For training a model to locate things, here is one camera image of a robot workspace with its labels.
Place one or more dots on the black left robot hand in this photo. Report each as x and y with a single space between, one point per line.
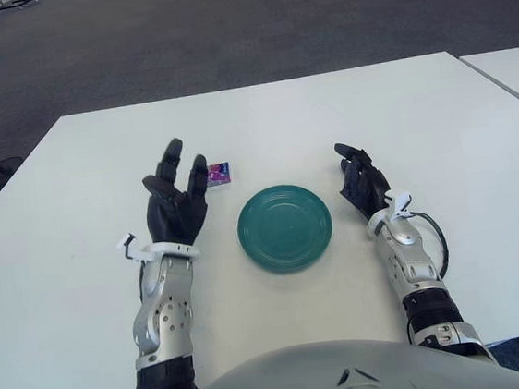
173 213

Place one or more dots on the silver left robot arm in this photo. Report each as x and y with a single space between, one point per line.
165 316

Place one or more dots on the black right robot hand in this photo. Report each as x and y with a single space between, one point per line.
365 185

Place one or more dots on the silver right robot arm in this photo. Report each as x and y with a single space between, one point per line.
409 253

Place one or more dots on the green round plate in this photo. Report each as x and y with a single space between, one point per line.
286 229

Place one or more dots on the black floor stand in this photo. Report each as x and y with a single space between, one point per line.
12 5

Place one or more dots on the grey robot torso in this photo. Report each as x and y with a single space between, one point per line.
353 379

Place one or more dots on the adjoining white table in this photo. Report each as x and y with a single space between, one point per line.
511 70

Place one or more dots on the purple gum pack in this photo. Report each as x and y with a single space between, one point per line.
220 173

